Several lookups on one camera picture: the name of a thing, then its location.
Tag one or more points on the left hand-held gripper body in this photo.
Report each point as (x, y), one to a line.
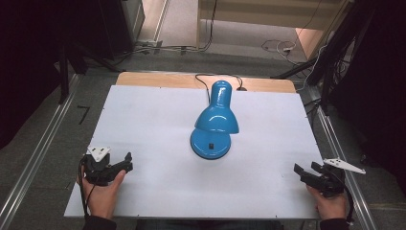
(97, 166)

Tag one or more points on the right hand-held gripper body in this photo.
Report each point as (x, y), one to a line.
(332, 182)

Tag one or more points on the blue desk lamp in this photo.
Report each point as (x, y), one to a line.
(217, 121)

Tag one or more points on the person's right hand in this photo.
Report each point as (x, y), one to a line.
(332, 206)

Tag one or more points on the person's left hand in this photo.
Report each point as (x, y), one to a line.
(102, 198)

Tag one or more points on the white table board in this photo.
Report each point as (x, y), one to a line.
(153, 134)

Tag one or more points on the black metal stand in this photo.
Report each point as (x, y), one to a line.
(63, 76)
(325, 64)

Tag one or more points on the black curtain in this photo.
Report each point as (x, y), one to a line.
(379, 86)
(28, 64)

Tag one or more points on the metal floor rail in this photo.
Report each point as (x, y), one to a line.
(35, 153)
(341, 153)

